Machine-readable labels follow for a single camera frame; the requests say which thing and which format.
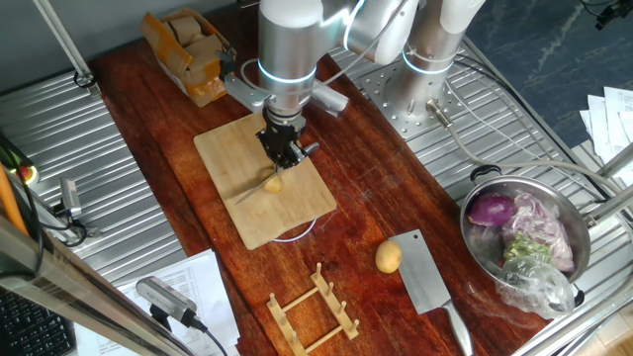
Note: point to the red emergency stop button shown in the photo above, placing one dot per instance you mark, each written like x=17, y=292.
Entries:
x=26, y=174

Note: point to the steel cleaver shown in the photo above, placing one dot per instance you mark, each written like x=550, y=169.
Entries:
x=420, y=277

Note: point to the bag of chopped purple cabbage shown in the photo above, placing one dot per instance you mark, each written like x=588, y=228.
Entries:
x=541, y=222

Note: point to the grey exterior camera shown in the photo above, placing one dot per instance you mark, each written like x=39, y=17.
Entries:
x=70, y=195

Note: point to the open cardboard box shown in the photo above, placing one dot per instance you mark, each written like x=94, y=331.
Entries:
x=183, y=54

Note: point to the loose white paper sheets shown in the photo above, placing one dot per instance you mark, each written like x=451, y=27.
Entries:
x=613, y=123

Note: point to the metal camera mount clamp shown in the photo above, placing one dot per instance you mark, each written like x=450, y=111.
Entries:
x=74, y=230

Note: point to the steel chef knife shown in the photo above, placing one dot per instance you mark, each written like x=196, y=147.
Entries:
x=252, y=190

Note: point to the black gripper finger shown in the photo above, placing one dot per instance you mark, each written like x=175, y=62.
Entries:
x=297, y=153
x=279, y=155

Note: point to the black keyboard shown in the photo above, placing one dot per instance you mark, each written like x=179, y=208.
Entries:
x=29, y=326

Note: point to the wooden knife rack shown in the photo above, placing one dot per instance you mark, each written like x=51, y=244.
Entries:
x=316, y=306

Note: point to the bamboo cutting board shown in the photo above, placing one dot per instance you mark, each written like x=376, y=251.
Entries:
x=277, y=217

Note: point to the clear bag with greens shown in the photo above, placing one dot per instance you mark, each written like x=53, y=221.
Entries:
x=539, y=287

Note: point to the small yellow potato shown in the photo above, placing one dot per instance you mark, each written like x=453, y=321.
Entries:
x=388, y=256
x=273, y=184

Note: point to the purple onion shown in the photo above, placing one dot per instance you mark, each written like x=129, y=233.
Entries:
x=490, y=210

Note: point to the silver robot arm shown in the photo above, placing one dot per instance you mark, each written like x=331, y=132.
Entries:
x=287, y=49

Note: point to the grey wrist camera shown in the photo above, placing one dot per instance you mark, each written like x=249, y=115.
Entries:
x=244, y=91

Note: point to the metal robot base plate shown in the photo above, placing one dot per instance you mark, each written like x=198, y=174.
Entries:
x=390, y=106

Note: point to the aluminium frame bar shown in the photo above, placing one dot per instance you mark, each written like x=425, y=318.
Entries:
x=74, y=292

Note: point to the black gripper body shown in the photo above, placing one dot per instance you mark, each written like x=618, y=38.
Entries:
x=279, y=133

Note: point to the steel cooking pot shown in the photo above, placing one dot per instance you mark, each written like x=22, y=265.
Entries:
x=576, y=222

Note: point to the printed white paper stack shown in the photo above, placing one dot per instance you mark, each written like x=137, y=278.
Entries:
x=198, y=282

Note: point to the aluminium frame post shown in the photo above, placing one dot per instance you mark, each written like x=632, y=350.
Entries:
x=64, y=44

